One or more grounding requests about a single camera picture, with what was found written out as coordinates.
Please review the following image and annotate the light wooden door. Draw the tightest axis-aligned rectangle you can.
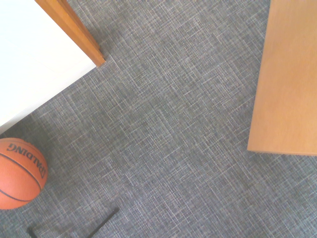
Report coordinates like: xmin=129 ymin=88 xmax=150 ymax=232
xmin=247 ymin=0 xmax=317 ymax=157

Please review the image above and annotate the orange Spalding basketball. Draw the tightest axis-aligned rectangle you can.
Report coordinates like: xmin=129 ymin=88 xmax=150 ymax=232
xmin=0 ymin=137 xmax=49 ymax=210

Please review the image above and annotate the white cabinet with wooden edge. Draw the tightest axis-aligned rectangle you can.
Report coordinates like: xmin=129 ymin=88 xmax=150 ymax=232
xmin=34 ymin=0 xmax=107 ymax=68

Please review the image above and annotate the black metal stand leg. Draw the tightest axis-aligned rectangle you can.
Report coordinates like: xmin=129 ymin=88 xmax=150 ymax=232
xmin=27 ymin=207 xmax=120 ymax=238

